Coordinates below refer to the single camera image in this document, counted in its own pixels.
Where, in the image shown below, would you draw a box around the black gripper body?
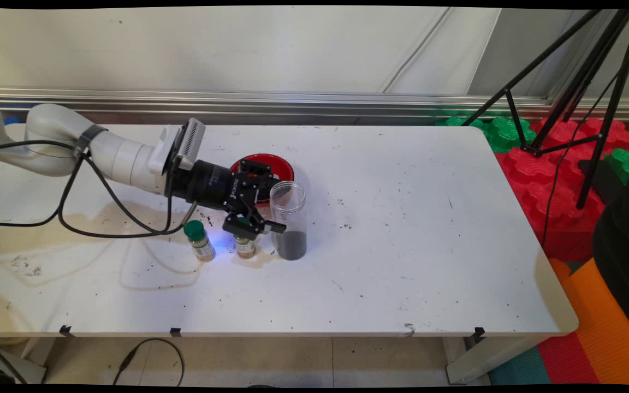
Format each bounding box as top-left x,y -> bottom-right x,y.
166,159 -> 259,215

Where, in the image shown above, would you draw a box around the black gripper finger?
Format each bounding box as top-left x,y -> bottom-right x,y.
235,158 -> 281,205
222,198 -> 287,240

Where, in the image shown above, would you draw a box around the clear plastic jar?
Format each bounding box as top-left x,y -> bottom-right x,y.
269,181 -> 308,261

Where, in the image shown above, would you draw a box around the red and black bowl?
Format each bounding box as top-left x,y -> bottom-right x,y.
230,153 -> 295,207

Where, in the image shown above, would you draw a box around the green-capped spice bottle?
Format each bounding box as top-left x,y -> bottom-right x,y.
183,220 -> 216,263
234,217 -> 257,259

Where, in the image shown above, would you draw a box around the white table leg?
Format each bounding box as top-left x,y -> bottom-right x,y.
0,337 -> 56,384
446,334 -> 547,385

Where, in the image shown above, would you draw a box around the large green foam block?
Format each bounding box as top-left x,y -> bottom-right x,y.
437,112 -> 537,153

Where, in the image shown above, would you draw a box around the red foam blocks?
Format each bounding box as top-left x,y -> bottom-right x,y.
494,117 -> 629,263

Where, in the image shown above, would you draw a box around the teal foam mat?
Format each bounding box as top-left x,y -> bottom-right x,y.
488,346 -> 553,386

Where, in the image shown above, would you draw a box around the red foam mat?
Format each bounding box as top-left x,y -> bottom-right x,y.
536,332 -> 602,385

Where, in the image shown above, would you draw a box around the black tripod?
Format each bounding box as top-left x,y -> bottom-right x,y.
459,8 -> 629,211

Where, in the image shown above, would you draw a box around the small green foam block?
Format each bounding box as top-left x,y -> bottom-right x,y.
604,147 -> 629,187

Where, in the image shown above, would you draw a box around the orange foam mat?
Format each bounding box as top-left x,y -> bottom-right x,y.
548,257 -> 629,385

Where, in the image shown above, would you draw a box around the large black object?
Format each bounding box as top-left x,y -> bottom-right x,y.
592,153 -> 629,344

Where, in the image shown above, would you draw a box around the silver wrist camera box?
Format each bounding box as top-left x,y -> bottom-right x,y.
148,118 -> 206,175

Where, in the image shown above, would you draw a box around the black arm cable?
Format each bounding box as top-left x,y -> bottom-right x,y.
0,140 -> 200,240

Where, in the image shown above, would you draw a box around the black cable strap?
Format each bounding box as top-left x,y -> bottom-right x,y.
73,124 -> 109,160

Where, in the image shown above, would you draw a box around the aluminium rail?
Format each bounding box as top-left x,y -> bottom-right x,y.
0,86 -> 629,124

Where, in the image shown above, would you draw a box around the black floor cable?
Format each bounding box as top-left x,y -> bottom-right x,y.
112,338 -> 185,387

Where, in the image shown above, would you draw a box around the thin black tripod cable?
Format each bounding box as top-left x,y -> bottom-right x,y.
540,30 -> 629,249

